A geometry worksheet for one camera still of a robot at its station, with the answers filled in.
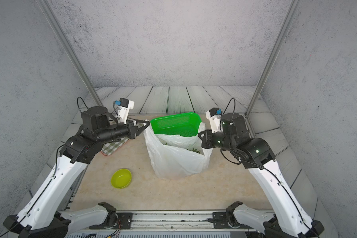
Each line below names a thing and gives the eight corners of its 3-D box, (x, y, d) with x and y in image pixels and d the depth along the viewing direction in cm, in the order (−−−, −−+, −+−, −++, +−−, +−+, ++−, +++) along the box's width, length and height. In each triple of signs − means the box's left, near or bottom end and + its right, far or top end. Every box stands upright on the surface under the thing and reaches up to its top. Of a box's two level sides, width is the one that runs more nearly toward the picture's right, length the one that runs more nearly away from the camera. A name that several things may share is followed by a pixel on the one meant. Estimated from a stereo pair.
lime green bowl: (111, 189, 85) (108, 186, 81) (116, 172, 92) (113, 168, 88) (130, 189, 85) (128, 186, 81) (134, 172, 92) (132, 168, 88)
